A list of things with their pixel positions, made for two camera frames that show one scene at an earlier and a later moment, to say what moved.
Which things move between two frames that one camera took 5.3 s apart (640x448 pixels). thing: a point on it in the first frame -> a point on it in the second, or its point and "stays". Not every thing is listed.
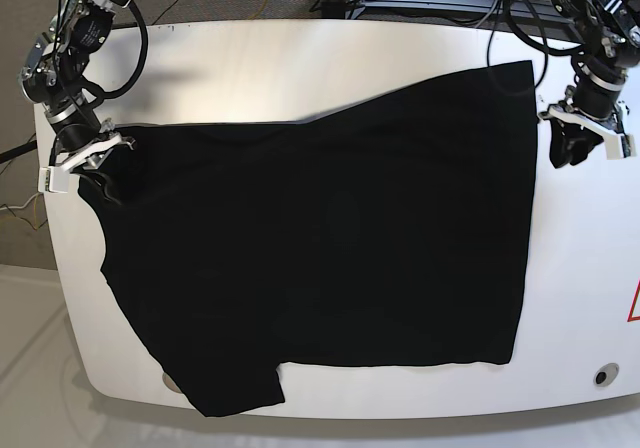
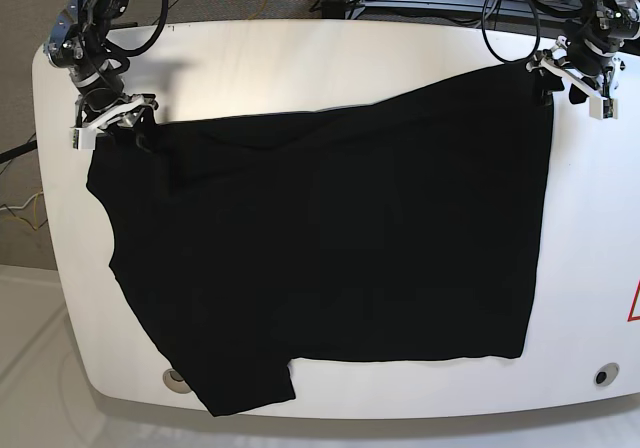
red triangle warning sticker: x=630 y=317 stays
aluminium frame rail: x=373 y=0 stays
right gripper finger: x=560 y=137 -> x=548 y=83
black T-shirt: x=396 y=232 stays
